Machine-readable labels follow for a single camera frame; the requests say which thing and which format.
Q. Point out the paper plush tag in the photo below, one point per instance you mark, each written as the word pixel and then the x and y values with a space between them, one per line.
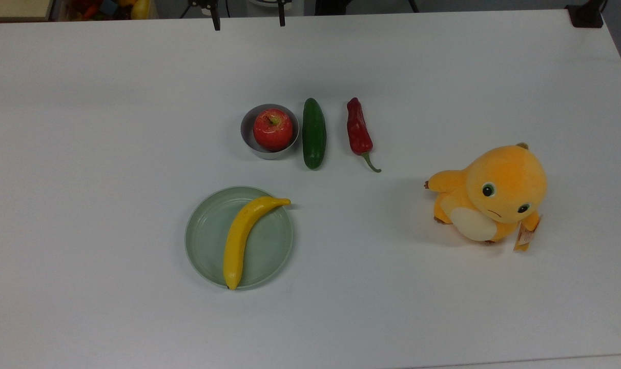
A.
pixel 524 238

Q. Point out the beige board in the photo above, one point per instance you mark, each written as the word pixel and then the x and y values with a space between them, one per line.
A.
pixel 13 7

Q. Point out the yellow banana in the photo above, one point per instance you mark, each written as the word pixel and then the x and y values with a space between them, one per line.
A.
pixel 236 241

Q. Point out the dark robot gripper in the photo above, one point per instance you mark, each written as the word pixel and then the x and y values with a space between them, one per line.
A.
pixel 206 3

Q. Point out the green cucumber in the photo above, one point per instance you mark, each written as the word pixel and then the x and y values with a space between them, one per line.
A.
pixel 314 133

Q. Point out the pale green plastic plate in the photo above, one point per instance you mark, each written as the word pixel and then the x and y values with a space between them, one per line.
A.
pixel 208 241

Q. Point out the orange plush toy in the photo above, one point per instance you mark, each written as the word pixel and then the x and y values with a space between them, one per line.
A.
pixel 505 179

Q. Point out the small grey bowl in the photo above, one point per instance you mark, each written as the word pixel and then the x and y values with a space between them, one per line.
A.
pixel 269 155

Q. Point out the black table clamp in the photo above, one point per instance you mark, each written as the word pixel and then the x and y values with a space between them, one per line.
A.
pixel 587 18

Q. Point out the red apple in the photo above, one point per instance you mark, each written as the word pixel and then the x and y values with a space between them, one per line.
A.
pixel 272 133

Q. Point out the red chili pepper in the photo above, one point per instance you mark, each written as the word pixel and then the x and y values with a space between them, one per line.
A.
pixel 358 133

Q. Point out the box of colourful toys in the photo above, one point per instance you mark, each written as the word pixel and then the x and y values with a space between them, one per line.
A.
pixel 136 7

